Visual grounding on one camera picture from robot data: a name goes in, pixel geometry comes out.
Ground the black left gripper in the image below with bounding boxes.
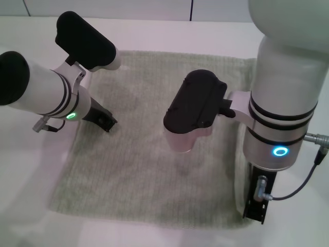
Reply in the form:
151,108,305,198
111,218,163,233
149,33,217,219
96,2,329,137
81,98,119,133

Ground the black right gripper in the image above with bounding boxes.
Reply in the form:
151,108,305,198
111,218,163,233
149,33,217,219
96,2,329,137
242,164,279,224

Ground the light green ribbed towel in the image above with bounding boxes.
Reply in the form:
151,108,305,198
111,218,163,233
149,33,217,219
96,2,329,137
48,50,258,230

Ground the grey cable with metal plugs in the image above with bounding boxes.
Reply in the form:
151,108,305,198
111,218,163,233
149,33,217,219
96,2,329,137
253,132,329,201

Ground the black cable with metal plug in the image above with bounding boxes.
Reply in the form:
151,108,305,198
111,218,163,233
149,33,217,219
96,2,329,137
32,117,66,132

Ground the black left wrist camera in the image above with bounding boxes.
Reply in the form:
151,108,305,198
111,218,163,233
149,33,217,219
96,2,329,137
54,10,123,72

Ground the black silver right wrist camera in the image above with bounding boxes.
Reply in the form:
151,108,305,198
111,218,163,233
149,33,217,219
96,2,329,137
163,69,236,154

